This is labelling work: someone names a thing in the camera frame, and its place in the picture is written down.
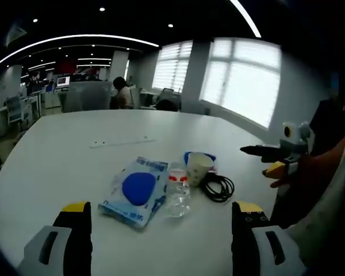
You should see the clear plastic bottle item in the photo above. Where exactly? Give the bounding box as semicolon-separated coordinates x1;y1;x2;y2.
163;162;193;220

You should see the grey mesh office chair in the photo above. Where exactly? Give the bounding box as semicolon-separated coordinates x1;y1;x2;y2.
158;87;181;105

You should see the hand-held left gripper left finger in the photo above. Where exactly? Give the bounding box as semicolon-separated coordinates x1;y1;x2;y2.
17;201;93;276

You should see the grey desk partition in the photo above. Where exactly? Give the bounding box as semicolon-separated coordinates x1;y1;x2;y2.
63;80;113;113

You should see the white paper cup item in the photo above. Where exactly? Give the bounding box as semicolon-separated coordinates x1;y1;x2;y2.
186;152;213;188

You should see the blue tissue pack item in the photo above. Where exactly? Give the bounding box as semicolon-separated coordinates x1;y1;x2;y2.
97;156;170;232

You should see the window with white blinds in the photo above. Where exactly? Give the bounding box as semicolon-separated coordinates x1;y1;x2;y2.
152;40;194;91

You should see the black cable item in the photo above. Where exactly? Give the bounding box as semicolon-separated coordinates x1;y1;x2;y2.
200;173;236;204

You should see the computer monitor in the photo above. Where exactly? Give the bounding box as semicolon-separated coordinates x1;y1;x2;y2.
56;75;71;89

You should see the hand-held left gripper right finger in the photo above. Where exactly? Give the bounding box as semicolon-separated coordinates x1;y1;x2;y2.
231;200;307;276

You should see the person's right hand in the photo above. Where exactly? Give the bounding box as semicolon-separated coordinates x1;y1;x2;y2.
270;136;345;189

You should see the person's dark clothing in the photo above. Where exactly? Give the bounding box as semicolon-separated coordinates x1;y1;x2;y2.
308;97;345;158

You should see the white table cable cover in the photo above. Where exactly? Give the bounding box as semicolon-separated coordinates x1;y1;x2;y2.
89;136;157;150

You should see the black office chair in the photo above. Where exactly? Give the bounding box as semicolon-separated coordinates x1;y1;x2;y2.
155;98;179;113

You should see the white tabletop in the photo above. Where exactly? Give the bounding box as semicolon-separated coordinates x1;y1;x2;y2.
0;108;305;276

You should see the curved ceiling light strip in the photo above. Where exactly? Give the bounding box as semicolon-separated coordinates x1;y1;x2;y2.
0;34;160;72

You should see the large window with blinds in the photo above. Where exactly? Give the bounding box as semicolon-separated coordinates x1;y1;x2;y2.
200;37;282;129

